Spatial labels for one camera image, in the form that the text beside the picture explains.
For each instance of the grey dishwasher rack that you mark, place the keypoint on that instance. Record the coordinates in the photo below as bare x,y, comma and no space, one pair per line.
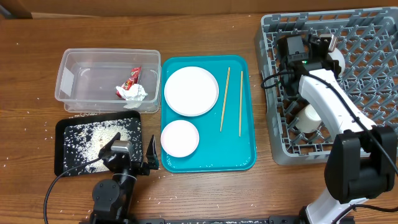
367,38

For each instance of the grey bowl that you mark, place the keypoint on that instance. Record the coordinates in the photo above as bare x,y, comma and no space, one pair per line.
337,55

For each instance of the clear plastic bin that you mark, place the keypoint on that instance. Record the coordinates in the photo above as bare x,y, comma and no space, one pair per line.
87,79

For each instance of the teal serving tray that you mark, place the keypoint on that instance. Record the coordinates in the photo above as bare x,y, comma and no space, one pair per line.
216,151

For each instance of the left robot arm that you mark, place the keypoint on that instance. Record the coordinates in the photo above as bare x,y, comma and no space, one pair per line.
112,197

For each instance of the black mounting rail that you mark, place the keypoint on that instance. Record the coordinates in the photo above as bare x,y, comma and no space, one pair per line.
217,220

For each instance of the black tray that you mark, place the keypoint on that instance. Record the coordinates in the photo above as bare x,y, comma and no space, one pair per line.
79,140

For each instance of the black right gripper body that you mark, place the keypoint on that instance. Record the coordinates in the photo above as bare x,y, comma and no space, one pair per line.
334,64

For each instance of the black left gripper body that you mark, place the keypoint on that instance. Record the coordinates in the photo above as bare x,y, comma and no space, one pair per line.
138,168

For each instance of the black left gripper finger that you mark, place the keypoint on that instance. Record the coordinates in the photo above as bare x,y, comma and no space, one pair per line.
151,155
107,147

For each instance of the white paper cup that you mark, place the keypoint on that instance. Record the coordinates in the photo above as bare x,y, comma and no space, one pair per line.
308,120

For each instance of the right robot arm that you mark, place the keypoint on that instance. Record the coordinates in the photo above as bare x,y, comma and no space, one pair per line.
362,160

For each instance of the large pink plate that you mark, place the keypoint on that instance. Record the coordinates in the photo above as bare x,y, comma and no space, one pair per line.
191,91

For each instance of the white tissue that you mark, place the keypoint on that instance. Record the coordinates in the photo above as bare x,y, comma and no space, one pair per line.
135,93

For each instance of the red snack wrapper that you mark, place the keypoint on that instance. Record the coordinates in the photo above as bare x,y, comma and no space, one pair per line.
133,79

